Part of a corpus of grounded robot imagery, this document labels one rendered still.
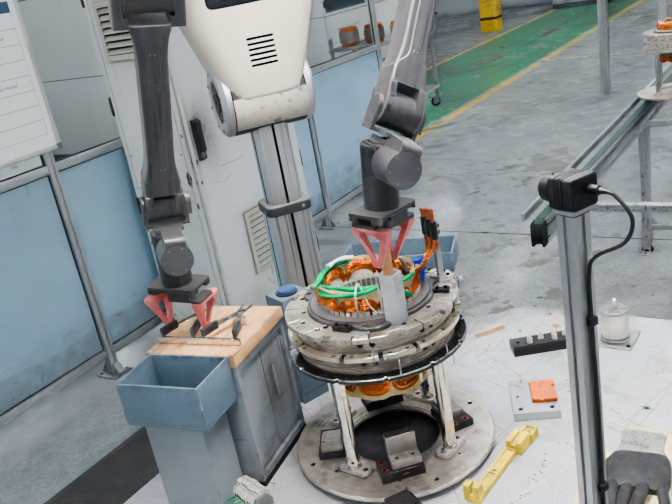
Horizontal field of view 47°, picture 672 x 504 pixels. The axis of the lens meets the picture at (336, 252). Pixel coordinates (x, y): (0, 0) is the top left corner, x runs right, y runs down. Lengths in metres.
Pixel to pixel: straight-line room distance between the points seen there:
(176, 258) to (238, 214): 2.41
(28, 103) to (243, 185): 1.02
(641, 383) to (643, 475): 0.32
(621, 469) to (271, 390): 0.65
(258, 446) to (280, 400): 0.12
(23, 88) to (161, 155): 2.29
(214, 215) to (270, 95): 1.95
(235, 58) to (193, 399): 0.73
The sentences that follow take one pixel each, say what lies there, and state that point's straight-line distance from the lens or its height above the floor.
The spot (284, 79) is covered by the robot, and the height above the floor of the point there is 1.46.
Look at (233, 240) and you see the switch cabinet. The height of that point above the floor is 0.53.
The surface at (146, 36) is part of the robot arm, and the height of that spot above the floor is 1.62.
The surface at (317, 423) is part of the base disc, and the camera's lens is 1.62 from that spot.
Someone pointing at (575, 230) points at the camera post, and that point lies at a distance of 0.94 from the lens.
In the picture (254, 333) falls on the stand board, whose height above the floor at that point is 1.06.
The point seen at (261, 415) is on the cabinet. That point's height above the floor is 0.90.
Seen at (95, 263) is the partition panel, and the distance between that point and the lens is 3.83.
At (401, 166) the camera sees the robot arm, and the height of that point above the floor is 1.38.
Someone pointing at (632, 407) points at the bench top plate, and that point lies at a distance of 1.62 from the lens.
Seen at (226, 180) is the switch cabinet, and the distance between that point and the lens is 3.67.
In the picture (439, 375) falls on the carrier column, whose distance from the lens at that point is 1.39.
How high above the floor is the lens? 1.67
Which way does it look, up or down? 20 degrees down
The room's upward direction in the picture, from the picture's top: 11 degrees counter-clockwise
